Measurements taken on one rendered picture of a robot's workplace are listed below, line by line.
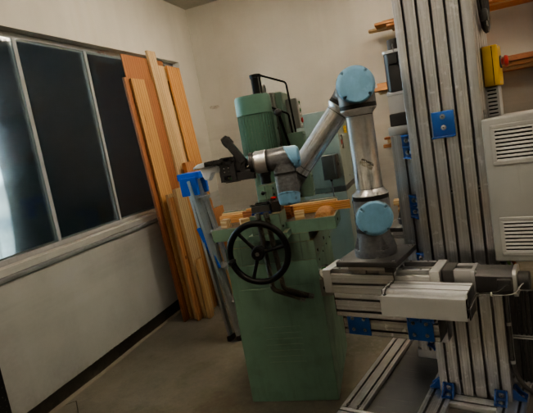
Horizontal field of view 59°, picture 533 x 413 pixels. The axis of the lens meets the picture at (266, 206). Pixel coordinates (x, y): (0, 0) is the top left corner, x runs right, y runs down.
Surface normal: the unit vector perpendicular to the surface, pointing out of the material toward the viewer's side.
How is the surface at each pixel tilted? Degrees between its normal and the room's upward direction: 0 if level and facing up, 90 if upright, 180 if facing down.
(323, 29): 90
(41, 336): 90
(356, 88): 82
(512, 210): 90
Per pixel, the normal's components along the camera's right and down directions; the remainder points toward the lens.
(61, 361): 0.93, -0.11
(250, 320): -0.23, 0.18
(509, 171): -0.55, 0.21
